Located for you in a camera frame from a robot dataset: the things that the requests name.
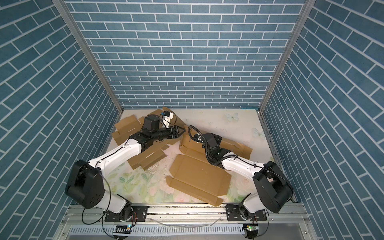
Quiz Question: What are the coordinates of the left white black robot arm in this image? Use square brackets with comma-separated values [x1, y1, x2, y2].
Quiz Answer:
[65, 113, 186, 222]

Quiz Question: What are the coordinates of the right green circuit board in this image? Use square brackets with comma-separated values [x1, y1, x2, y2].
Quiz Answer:
[243, 224, 259, 235]

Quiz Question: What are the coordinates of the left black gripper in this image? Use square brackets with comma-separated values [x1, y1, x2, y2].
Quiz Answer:
[151, 125, 186, 142]

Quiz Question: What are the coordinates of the right aluminium corner post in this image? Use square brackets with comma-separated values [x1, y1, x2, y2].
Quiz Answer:
[259, 0, 316, 113]

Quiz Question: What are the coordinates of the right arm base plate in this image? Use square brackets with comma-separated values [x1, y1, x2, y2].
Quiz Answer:
[225, 204, 268, 222]

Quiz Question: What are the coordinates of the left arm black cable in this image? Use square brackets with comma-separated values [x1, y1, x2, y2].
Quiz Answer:
[81, 113, 178, 240]

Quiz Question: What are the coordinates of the aluminium mounting rail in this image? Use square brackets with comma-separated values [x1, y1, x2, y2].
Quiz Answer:
[54, 203, 316, 240]

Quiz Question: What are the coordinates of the aluminium corner post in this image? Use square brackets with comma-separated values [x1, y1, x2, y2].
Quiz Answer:
[52, 0, 124, 114]
[259, 0, 316, 113]

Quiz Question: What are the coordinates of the green circuit board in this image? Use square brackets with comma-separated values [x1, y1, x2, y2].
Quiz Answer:
[243, 224, 259, 235]
[113, 225, 133, 236]

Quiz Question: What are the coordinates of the left aluminium corner post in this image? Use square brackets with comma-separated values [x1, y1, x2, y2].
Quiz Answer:
[52, 0, 124, 114]

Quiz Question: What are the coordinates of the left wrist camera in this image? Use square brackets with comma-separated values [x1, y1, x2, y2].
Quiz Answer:
[162, 111, 174, 122]

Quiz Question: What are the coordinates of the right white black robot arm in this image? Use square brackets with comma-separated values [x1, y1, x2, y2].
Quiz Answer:
[190, 133, 294, 219]

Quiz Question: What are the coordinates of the left green circuit board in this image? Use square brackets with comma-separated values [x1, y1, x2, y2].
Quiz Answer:
[113, 225, 133, 236]

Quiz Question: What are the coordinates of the cardboard box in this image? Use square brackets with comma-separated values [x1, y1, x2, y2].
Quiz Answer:
[166, 133, 256, 206]
[112, 107, 186, 170]

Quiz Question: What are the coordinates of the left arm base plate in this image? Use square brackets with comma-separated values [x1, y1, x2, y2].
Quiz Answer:
[105, 206, 149, 224]

